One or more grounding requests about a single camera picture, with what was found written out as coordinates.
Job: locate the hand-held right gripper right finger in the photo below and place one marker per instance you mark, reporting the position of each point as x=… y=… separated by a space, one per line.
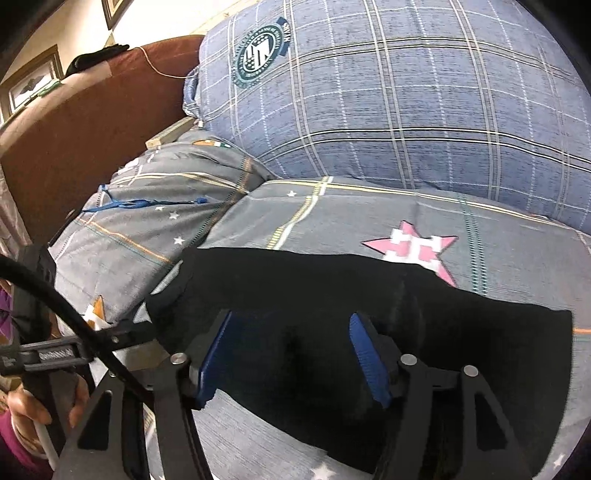
x=369 y=360

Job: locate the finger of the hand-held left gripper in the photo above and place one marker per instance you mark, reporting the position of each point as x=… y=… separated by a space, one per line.
x=129 y=333

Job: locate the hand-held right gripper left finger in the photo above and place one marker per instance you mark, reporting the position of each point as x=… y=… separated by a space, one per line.
x=212 y=360

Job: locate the black pants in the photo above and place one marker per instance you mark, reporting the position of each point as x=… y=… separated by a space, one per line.
x=300 y=295

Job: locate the person's left forearm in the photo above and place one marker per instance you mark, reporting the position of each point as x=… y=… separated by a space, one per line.
x=18 y=452

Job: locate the person's left hand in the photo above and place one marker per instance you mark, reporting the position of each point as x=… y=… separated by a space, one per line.
x=23 y=408

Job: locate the grey star print pillow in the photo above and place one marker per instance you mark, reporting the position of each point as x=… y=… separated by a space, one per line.
x=152 y=230

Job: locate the grey star print bedsheet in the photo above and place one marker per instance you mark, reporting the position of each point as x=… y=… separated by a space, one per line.
x=346 y=212

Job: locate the brown headboard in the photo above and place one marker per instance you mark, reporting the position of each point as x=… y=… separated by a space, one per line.
x=92 y=129

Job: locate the wooden bar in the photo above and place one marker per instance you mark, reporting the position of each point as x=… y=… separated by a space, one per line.
x=173 y=134

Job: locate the black cloth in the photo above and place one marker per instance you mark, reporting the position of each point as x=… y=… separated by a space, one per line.
x=92 y=60

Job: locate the blue plaid pillow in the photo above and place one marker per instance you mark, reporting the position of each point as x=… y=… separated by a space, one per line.
x=392 y=115

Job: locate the wooden picture frame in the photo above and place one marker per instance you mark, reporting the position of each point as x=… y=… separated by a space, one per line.
x=111 y=14
x=32 y=64

